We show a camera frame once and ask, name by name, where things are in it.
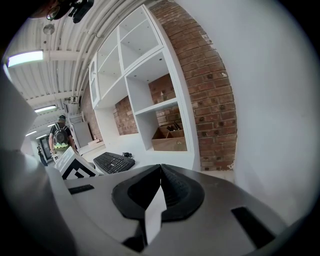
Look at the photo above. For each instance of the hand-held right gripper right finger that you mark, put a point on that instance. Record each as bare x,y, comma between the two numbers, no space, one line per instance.
212,200

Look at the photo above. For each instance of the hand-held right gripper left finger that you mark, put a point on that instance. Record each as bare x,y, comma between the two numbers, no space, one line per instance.
100,200

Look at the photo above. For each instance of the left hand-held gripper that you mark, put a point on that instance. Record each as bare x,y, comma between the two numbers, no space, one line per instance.
75,167

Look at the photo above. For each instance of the white side table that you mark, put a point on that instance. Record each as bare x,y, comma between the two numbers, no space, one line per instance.
92,150

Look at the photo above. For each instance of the white furniture panel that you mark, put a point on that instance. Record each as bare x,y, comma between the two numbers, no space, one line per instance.
83,132

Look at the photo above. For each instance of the black keyboard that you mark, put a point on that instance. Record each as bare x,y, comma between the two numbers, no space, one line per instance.
113,162

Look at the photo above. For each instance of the ceiling light tube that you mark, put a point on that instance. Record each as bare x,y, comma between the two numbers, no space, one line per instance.
25,58
45,109
31,133
41,136

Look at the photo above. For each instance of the white desk with drawers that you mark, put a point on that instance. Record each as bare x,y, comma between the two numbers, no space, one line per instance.
150,157

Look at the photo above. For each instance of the wooden organizer box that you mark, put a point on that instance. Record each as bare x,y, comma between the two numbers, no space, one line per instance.
170,144

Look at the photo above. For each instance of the white hutch shelf unit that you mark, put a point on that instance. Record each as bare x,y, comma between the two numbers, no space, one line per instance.
140,92

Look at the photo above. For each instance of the bundle of white ceiling pipes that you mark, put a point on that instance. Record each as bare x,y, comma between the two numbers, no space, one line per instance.
82,62

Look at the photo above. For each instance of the round ceiling fixture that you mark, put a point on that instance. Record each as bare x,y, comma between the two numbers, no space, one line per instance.
49,29

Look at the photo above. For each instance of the person's eyeglasses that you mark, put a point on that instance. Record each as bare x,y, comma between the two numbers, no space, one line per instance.
53,13

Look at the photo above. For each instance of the person's head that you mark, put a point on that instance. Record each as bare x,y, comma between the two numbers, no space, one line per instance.
41,8

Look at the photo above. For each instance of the black head-worn camera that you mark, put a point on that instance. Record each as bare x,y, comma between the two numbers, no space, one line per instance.
81,10

